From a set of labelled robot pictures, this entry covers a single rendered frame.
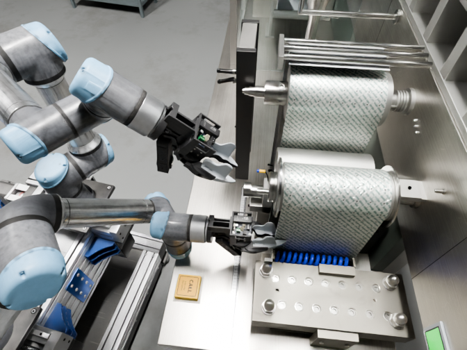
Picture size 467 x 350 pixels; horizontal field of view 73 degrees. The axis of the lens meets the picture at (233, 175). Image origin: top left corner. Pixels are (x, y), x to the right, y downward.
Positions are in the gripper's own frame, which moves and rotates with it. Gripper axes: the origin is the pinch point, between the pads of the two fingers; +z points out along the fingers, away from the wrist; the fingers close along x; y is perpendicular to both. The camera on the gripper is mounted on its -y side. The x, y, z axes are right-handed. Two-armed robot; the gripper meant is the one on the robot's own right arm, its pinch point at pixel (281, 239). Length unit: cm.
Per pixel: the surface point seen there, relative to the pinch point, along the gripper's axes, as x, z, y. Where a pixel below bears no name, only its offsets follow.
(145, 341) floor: -13, -59, -109
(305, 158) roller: 17.3, 4.4, 14.5
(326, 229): -0.3, 10.2, 8.7
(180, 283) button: -9.5, -28.3, -16.6
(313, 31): 76, 8, 18
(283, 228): -0.3, -0.3, 7.3
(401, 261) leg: 13, 49, -35
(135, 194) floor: 78, -91, -109
